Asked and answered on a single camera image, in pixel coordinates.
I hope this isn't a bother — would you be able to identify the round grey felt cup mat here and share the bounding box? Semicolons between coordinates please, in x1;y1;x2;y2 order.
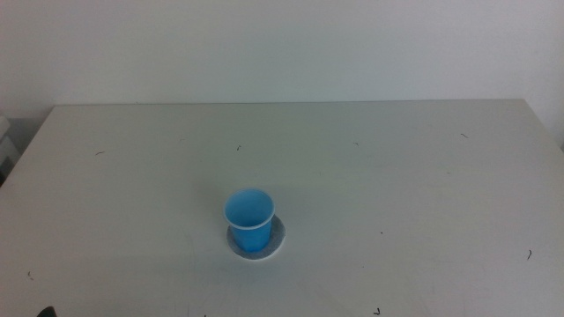
226;214;287;262

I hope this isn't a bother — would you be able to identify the blue plastic cup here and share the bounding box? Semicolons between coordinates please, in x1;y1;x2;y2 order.
222;188;277;254

